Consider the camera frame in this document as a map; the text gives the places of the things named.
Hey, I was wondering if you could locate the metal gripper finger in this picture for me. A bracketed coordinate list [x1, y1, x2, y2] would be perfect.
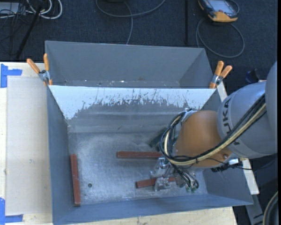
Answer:
[150, 159, 166, 179]
[153, 177, 172, 192]

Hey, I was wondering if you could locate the red-brown block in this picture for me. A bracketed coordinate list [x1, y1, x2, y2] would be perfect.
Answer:
[135, 177, 177, 189]
[70, 154, 82, 206]
[116, 150, 164, 160]

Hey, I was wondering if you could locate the grey metal bin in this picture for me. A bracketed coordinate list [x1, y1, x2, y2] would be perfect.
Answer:
[44, 40, 254, 225]

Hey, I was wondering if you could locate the pale wood board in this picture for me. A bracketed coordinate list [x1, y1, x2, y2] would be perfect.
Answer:
[5, 75, 52, 217]

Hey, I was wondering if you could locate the black cylinder on white bracket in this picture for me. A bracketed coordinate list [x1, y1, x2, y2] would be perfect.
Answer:
[211, 157, 244, 173]

